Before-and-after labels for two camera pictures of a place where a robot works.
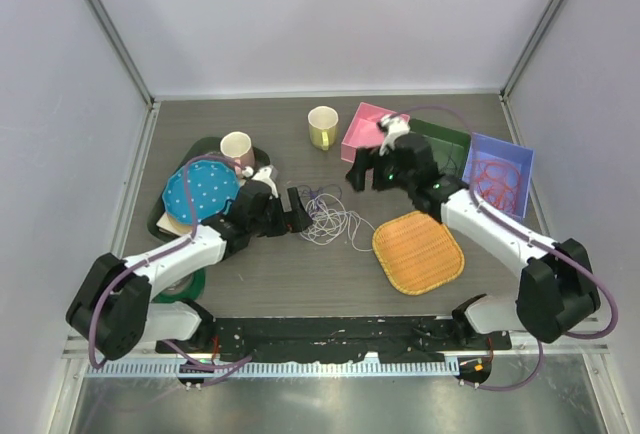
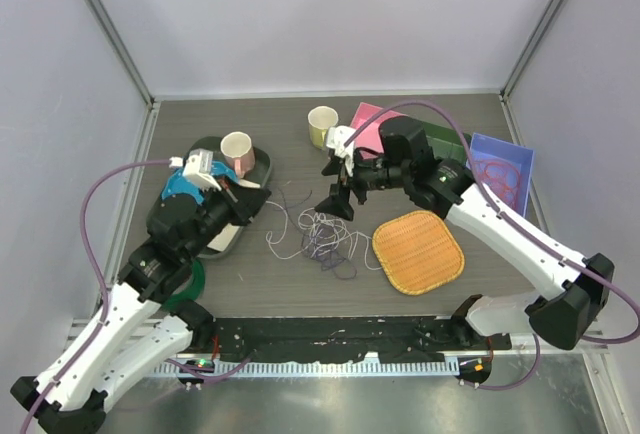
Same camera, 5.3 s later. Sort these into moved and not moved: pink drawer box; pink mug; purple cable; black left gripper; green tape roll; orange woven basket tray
Moved: black left gripper; purple cable
Not moved: pink drawer box; green tape roll; pink mug; orange woven basket tray
